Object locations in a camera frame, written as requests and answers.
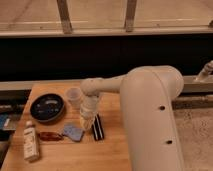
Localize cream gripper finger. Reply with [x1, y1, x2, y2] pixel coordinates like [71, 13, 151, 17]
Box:
[80, 116, 95, 131]

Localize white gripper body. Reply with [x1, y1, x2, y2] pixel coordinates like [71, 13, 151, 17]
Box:
[80, 96, 99, 118]

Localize black striped eraser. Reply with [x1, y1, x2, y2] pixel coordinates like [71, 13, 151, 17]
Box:
[92, 115, 104, 141]

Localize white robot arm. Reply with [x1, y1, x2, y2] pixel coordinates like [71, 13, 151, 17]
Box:
[80, 65, 185, 171]

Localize blue sponge cloth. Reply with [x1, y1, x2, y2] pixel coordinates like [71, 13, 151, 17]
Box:
[63, 124, 84, 142]

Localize clear plastic cup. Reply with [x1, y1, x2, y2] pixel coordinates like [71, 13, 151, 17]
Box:
[66, 87, 82, 109]

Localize black round plate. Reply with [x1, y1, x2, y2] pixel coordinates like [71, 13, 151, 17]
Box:
[30, 93, 65, 123]

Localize brown glossy wrapper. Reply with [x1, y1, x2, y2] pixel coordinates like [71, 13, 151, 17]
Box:
[39, 132, 63, 141]

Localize white labelled bottle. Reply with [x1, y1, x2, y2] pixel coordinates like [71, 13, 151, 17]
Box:
[23, 121, 40, 162]

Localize left window frame post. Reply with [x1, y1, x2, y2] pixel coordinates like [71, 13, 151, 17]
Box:
[56, 0, 72, 34]

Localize window frame post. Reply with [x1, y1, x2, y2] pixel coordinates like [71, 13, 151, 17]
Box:
[124, 0, 137, 32]
[56, 0, 72, 34]

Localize right window frame post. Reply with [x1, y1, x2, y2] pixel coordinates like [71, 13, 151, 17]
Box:
[124, 0, 137, 32]

